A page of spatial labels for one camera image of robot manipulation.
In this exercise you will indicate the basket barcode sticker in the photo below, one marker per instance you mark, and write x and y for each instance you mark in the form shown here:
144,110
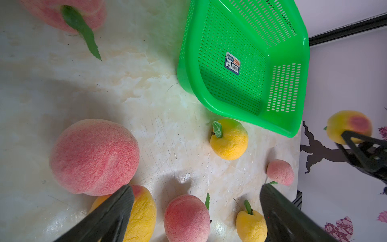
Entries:
232,63

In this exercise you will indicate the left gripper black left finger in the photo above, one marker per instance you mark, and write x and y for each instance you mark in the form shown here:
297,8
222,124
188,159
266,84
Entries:
107,223

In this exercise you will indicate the yellow peach with red blush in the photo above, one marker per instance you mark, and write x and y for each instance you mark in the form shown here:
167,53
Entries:
347,120

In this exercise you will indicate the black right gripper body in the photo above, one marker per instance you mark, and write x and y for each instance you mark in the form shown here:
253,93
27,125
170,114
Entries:
367,154

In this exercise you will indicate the yellow peach near basket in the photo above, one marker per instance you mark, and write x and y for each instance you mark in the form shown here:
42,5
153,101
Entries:
229,139

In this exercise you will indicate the yellow peach front right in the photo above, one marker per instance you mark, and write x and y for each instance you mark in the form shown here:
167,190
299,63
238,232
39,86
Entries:
251,225

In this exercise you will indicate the yellow peach left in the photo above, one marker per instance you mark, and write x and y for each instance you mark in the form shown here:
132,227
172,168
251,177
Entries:
143,216

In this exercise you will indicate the green plastic basket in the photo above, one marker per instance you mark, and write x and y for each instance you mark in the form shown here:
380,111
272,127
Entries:
271,42

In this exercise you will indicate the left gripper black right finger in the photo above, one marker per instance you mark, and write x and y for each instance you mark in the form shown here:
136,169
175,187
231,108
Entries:
286,222

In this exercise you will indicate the small pink peach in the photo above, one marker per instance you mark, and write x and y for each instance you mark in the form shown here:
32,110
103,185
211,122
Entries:
280,171

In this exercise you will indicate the large pink peach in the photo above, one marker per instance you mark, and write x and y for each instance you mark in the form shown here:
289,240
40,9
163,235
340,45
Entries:
94,157

